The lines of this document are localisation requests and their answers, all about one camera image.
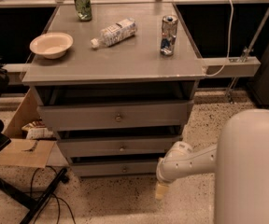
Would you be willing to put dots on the crumpled snack bag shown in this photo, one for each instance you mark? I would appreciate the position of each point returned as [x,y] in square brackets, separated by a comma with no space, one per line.
[37,130]

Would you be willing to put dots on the silver blue energy can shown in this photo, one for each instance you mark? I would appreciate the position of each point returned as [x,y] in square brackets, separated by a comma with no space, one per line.
[169,34]

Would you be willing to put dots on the clear plastic water bottle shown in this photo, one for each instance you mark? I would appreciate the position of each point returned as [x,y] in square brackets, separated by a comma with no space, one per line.
[115,33]

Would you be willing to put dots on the green soda can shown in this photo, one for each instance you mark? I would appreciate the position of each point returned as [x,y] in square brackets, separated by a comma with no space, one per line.
[83,9]

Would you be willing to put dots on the white bowl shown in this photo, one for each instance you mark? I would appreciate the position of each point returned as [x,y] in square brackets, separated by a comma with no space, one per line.
[51,45]

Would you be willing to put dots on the brown cardboard sheet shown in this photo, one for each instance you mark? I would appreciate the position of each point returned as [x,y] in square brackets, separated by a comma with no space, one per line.
[26,153]

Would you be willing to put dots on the grey drawer cabinet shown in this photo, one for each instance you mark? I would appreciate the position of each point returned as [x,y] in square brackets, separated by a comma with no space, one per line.
[132,71]

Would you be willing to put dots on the leaning wooden board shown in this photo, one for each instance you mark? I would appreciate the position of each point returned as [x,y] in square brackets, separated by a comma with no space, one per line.
[25,113]

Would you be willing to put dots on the metal diagonal rod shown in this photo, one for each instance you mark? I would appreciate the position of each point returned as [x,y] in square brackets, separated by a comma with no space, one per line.
[246,51]

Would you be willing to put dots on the grey metal rail beam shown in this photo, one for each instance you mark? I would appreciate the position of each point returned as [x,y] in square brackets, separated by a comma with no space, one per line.
[230,67]

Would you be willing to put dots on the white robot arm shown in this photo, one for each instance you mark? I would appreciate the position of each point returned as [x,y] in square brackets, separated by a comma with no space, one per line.
[240,163]

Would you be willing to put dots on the grey bottom drawer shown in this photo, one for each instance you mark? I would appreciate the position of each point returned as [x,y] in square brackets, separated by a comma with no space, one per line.
[136,167]

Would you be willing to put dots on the grey drawer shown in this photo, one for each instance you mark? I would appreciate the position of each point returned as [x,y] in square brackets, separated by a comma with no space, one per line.
[93,147]
[115,116]
[136,167]

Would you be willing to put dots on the grey top drawer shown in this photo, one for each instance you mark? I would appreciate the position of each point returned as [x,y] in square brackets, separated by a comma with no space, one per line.
[115,116]

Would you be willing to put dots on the grey middle drawer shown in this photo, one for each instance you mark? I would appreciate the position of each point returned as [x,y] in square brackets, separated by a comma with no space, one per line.
[93,147]

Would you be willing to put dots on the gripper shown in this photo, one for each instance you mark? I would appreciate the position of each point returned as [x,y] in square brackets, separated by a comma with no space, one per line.
[163,181]

